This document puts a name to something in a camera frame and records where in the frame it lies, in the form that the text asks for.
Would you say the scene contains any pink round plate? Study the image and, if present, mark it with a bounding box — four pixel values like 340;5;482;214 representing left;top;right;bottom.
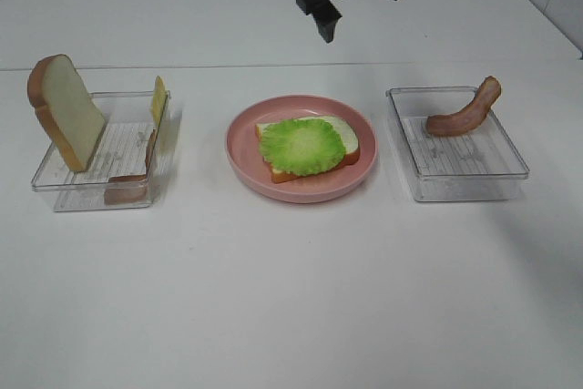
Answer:
226;95;378;203

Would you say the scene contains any bread slice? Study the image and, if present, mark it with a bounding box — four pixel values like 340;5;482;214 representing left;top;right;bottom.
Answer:
255;115;360;183
27;54;106;172

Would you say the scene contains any right clear plastic container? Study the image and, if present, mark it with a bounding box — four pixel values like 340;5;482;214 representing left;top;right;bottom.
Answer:
386;86;529;202

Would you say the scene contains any green lettuce leaf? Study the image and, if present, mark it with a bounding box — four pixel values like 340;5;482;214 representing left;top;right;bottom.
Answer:
259;118;346;177

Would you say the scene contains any left clear plastic container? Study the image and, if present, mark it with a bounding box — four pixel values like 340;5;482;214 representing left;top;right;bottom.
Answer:
31;91;173;212

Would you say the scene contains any bacon strip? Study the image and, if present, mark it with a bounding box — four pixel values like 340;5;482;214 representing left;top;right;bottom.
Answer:
104;128;158;205
425;76;502;137

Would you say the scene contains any yellow cheese slice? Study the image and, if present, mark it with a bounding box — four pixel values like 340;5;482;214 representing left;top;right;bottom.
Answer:
150;76;168;128

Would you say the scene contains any clear plastic container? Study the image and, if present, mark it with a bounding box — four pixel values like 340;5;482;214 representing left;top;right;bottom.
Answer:
31;91;173;212
386;86;529;202

